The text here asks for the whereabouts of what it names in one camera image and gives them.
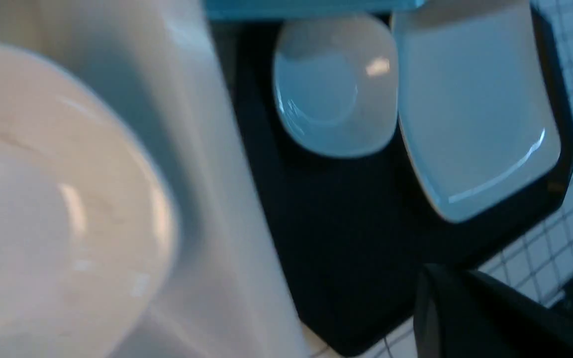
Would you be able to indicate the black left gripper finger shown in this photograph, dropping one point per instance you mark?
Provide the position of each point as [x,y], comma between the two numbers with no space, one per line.
[469,314]

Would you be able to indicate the large white square plate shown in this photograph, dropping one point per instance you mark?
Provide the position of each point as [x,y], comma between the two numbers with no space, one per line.
[473,107]

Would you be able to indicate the white bowl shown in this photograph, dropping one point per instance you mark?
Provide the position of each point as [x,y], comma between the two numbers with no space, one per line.
[335,84]

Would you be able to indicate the black serving tray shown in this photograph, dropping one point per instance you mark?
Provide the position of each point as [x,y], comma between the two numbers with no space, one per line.
[353,234]

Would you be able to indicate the large white plastic tub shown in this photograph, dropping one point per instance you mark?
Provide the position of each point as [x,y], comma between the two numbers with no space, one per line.
[155,62]

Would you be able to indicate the teal plastic bin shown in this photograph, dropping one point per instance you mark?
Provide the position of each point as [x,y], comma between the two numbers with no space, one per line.
[277,9]

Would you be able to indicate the stack of white bowls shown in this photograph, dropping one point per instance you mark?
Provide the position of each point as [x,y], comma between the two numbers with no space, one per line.
[88,226]

